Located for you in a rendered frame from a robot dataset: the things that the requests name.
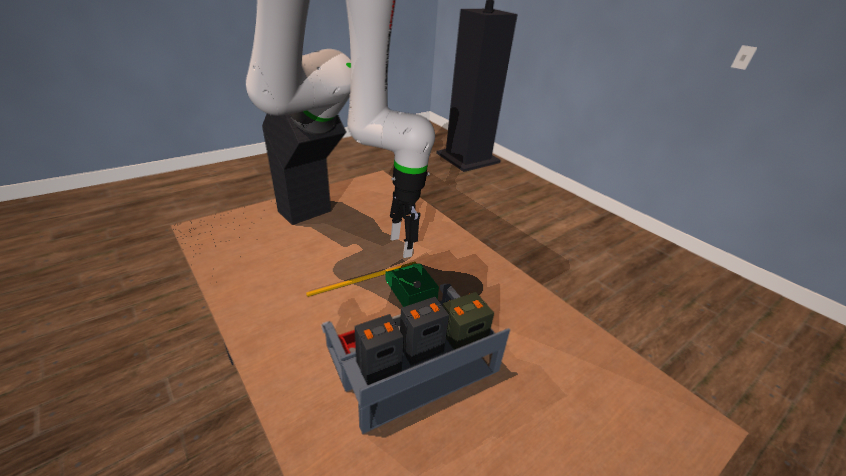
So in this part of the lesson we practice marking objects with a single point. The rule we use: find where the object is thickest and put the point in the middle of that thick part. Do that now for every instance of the red open bin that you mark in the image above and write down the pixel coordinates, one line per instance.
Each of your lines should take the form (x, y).
(349, 341)

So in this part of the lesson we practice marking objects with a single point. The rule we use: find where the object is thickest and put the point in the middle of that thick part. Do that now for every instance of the green bin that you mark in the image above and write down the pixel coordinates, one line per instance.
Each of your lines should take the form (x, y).
(401, 281)

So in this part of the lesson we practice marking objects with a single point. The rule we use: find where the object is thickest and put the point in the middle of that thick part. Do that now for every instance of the orange retaining rail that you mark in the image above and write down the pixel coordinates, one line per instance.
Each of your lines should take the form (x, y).
(354, 280)

